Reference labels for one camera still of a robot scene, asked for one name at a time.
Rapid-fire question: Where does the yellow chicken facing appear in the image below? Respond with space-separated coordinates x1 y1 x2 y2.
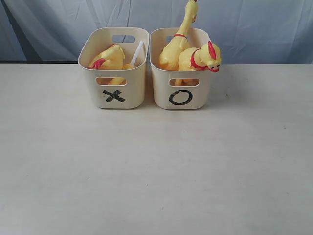
178 41 222 72
158 0 199 71

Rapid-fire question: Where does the headless yellow rubber chicken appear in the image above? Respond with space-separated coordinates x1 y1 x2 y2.
87 44 126 85

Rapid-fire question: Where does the cream bin marked O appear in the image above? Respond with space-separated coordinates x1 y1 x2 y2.
149 27 215 110

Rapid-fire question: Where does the cream bin marked X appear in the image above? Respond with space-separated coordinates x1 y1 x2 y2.
78 27 149 109

